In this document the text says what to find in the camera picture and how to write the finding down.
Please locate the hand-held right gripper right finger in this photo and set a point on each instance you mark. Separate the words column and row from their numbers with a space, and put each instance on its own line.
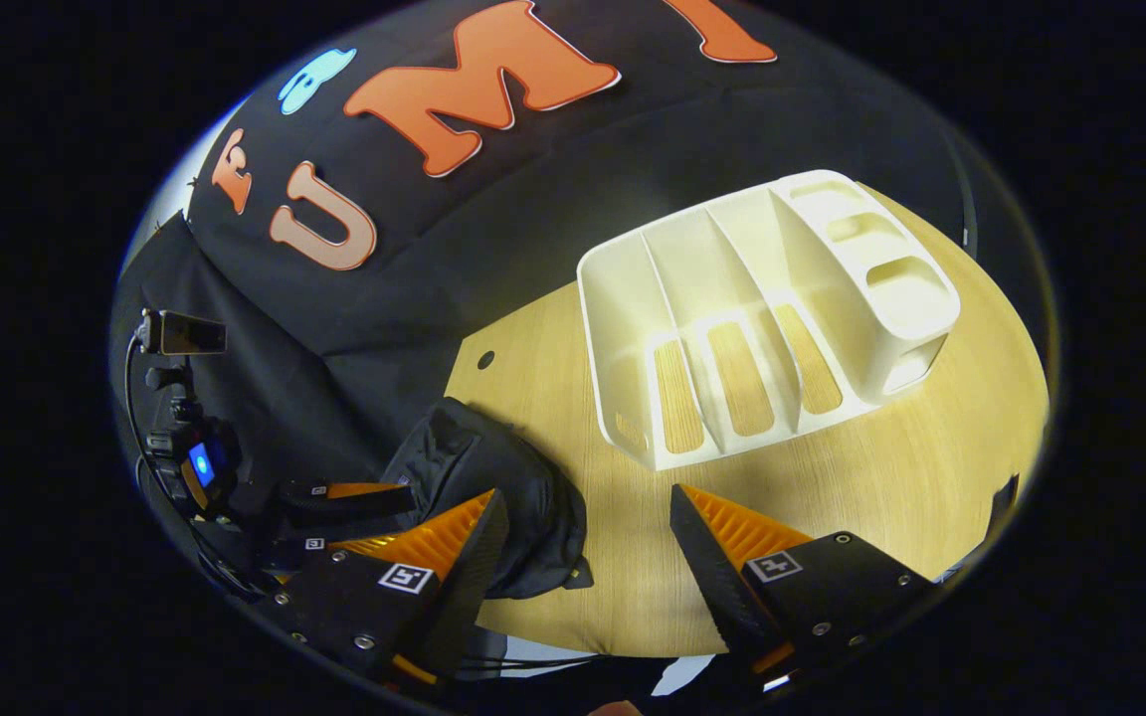
column 712, row 587

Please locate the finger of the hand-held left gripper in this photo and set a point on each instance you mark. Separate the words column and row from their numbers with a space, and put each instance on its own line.
column 354, row 502
column 304, row 555

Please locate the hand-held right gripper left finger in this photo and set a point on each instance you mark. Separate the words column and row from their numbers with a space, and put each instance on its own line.
column 464, row 597

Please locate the black schoolbag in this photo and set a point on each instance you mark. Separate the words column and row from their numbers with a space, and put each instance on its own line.
column 493, row 467

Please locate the white bookshelf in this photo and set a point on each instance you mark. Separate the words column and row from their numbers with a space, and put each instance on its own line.
column 633, row 318

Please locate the black backdrop cloth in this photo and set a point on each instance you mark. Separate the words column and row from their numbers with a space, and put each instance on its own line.
column 553, row 199

